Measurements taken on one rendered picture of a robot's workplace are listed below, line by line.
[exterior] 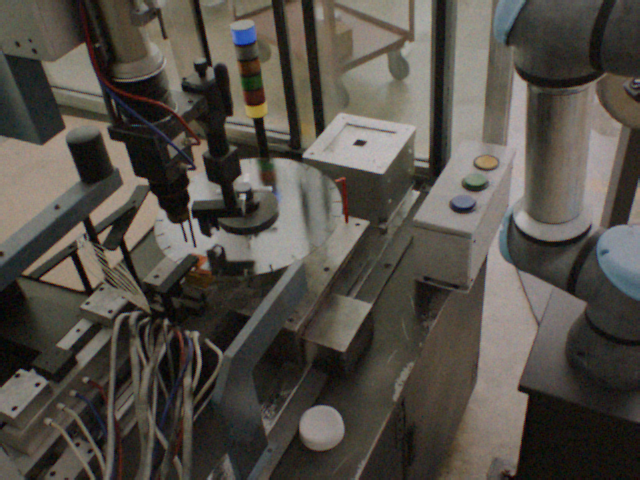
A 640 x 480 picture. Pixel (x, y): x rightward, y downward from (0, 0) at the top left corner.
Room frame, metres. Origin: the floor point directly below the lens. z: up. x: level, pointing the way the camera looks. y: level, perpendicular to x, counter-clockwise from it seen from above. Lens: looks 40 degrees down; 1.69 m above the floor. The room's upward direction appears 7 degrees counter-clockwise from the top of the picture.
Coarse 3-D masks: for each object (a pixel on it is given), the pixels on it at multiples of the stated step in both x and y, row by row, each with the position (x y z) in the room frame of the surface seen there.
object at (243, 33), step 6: (234, 24) 1.28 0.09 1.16; (240, 24) 1.28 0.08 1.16; (246, 24) 1.27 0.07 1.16; (252, 24) 1.27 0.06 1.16; (234, 30) 1.26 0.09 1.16; (240, 30) 1.25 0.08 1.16; (246, 30) 1.25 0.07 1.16; (252, 30) 1.26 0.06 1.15; (234, 36) 1.26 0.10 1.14; (240, 36) 1.25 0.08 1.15; (246, 36) 1.25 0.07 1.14; (252, 36) 1.26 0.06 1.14; (234, 42) 1.26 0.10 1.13; (240, 42) 1.25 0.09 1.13; (246, 42) 1.25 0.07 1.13; (252, 42) 1.26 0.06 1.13
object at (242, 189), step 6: (246, 174) 1.01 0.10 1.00; (246, 180) 0.99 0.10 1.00; (240, 186) 0.97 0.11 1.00; (246, 186) 0.97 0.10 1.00; (252, 186) 0.97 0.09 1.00; (264, 186) 0.97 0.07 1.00; (270, 186) 0.97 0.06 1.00; (216, 192) 0.97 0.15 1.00; (240, 192) 0.96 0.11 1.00; (246, 192) 0.96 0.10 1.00; (252, 192) 0.97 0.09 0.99; (258, 192) 0.96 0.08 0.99; (264, 192) 0.96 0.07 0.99; (240, 198) 0.94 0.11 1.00; (246, 198) 0.96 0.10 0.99; (252, 198) 0.97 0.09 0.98
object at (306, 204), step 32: (256, 160) 1.13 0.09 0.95; (288, 160) 1.11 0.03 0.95; (192, 192) 1.05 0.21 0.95; (288, 192) 1.01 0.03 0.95; (320, 192) 1.00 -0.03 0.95; (160, 224) 0.97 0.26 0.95; (192, 224) 0.95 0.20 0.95; (288, 224) 0.92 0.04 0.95; (320, 224) 0.91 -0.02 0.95; (224, 256) 0.86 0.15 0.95; (256, 256) 0.85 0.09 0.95; (288, 256) 0.84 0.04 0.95
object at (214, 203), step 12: (228, 192) 0.89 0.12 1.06; (192, 204) 0.91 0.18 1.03; (204, 204) 0.90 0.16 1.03; (216, 204) 0.90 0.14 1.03; (228, 204) 0.89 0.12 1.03; (240, 204) 0.89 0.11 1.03; (192, 216) 0.89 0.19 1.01; (204, 216) 0.89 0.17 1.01; (216, 216) 0.89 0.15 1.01; (228, 216) 0.88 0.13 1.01; (240, 216) 0.88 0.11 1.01; (204, 228) 0.89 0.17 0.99; (216, 228) 0.90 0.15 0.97
